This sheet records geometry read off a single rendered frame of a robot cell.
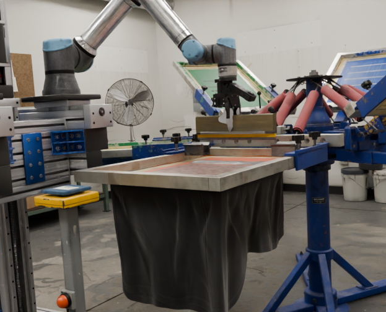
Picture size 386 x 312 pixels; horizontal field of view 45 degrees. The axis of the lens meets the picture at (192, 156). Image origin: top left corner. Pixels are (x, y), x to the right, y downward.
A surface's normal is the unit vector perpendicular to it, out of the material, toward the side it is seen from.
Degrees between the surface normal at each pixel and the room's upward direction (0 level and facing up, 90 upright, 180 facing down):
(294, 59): 90
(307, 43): 90
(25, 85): 90
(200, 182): 90
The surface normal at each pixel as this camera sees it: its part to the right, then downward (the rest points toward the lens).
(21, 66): 0.81, 0.01
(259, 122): -0.58, 0.11
